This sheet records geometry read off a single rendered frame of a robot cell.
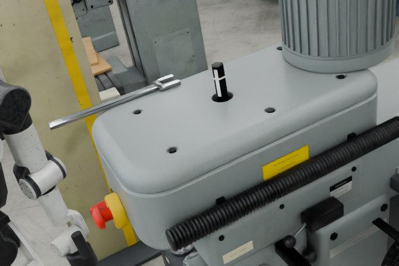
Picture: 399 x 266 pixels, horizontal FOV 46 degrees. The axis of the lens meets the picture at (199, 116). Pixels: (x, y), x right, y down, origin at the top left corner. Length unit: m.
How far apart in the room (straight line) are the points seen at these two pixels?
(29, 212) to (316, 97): 3.35
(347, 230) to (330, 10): 0.44
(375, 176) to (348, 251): 0.17
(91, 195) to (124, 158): 2.23
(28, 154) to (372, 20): 1.03
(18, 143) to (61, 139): 1.25
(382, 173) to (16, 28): 1.89
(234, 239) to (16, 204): 3.38
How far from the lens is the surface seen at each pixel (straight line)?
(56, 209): 1.59
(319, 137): 0.79
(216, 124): 0.73
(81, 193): 2.90
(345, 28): 0.81
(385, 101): 1.01
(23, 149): 1.47
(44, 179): 1.50
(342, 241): 1.01
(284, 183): 0.74
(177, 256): 1.60
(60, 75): 2.55
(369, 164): 0.95
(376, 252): 1.12
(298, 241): 0.95
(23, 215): 3.94
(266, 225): 0.83
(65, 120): 0.84
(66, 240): 1.65
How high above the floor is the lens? 2.28
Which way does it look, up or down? 31 degrees down
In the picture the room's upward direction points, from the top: 11 degrees counter-clockwise
